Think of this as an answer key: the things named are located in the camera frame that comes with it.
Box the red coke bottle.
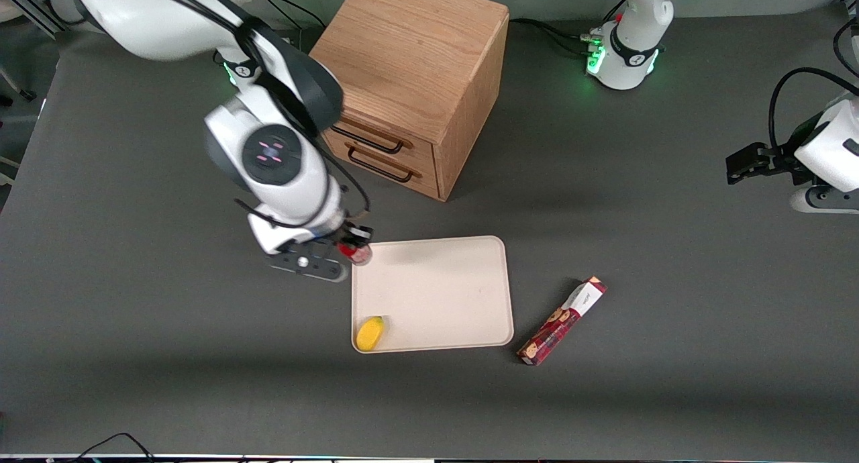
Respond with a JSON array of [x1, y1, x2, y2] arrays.
[[339, 242, 372, 268]]

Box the beige rectangular tray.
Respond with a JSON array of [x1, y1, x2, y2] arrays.
[[351, 236, 515, 354]]

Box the yellow lemon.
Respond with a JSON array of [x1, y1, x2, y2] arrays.
[[356, 316, 387, 352]]

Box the wooden drawer cabinet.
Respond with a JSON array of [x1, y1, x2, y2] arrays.
[[309, 0, 510, 203]]

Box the red cookie box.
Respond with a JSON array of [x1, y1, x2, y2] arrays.
[[517, 276, 608, 366]]

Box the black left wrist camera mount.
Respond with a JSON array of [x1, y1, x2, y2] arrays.
[[795, 111, 831, 154]]

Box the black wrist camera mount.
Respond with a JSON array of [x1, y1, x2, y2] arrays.
[[268, 243, 350, 284], [795, 111, 831, 154]]

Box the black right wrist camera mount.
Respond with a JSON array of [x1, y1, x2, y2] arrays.
[[268, 243, 350, 284]]

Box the black drawer handle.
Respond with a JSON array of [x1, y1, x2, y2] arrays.
[[333, 124, 412, 156], [347, 144, 421, 184]]

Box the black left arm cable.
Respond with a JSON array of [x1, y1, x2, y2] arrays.
[[768, 67, 859, 150]]

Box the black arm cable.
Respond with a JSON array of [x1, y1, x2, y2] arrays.
[[768, 67, 859, 150], [131, 0, 372, 233]]

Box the black hanging cable loop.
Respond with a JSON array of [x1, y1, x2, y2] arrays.
[[833, 17, 859, 79]]

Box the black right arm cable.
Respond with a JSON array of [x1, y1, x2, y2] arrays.
[[131, 0, 372, 233]]

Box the black right base cables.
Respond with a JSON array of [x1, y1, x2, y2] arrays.
[[257, 0, 327, 48]]

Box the black base cables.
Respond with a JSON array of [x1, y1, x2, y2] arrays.
[[257, 0, 327, 48], [509, 0, 626, 56]]

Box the black left base cables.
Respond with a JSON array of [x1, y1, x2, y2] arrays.
[[509, 0, 626, 56]]

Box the black cable at table edge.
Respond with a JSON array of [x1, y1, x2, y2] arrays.
[[67, 432, 156, 463]]

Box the aluminium frame bar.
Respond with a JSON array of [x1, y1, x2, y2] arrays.
[[0, 0, 68, 41]]

